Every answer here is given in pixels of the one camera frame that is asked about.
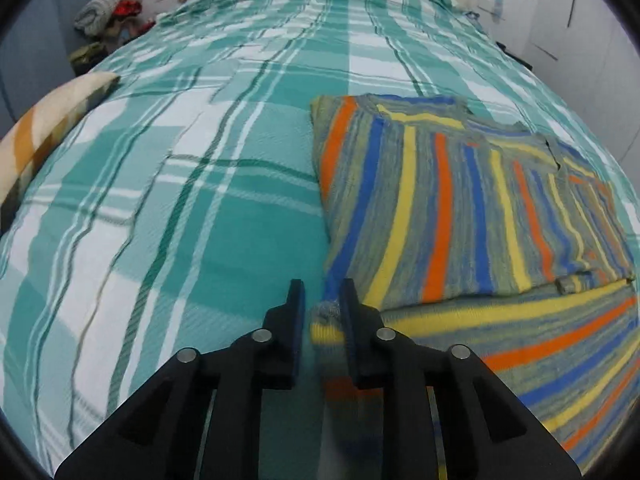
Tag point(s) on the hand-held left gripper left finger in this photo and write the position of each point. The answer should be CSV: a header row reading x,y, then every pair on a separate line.
x,y
295,320

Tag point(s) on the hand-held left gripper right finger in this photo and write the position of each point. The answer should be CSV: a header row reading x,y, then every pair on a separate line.
x,y
350,330

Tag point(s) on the striped knit sweater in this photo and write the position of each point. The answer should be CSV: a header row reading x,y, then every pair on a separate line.
x,y
450,200

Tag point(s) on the pile of assorted clothes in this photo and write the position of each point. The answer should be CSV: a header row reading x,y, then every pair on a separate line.
x,y
92,55

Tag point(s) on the green plaid bed sheet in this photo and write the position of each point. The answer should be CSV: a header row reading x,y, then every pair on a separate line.
x,y
175,210

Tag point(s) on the cream orange striped pillow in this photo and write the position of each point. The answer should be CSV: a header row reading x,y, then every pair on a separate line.
x,y
45,120

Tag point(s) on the grey knitted cloth bundle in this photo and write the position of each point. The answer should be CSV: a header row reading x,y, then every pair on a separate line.
x,y
100,12

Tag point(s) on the blue curtain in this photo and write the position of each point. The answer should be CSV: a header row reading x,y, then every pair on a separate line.
x,y
35,50

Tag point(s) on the white wardrobe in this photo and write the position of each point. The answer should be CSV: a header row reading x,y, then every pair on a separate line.
x,y
590,35

